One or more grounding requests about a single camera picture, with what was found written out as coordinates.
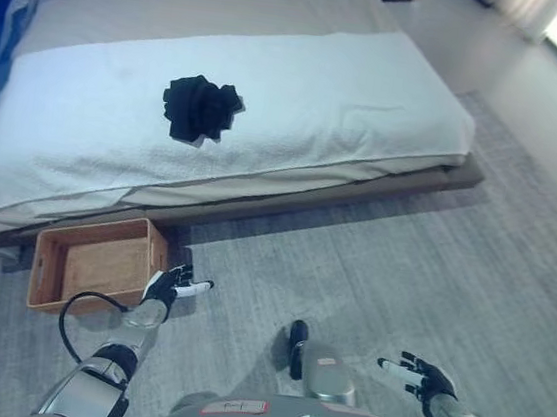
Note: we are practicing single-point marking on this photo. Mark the bed with white blanket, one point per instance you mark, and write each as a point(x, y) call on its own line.
point(210, 100)

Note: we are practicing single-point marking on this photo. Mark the white curtain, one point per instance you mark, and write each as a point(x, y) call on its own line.
point(522, 15)

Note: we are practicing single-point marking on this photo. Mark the black crumpled clothes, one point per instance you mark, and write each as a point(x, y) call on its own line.
point(200, 109)

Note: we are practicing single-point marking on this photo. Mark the wooden box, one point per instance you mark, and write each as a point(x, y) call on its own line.
point(95, 268)

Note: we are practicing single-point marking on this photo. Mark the silver robot leg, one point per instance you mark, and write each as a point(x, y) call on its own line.
point(327, 372)

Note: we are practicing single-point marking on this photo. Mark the grey floor rug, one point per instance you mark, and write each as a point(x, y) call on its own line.
point(353, 257)

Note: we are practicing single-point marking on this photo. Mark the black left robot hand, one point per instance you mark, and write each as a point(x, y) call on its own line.
point(165, 286)

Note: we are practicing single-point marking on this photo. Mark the black robot foot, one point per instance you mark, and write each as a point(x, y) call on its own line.
point(297, 347)

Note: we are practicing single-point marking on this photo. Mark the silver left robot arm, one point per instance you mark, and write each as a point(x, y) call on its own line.
point(111, 355)

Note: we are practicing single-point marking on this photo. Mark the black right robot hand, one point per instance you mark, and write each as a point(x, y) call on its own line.
point(426, 376)

